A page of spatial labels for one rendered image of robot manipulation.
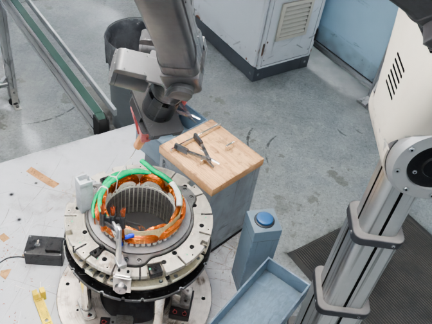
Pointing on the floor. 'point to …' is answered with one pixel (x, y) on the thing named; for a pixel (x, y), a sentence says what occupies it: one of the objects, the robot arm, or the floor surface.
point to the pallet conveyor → (35, 34)
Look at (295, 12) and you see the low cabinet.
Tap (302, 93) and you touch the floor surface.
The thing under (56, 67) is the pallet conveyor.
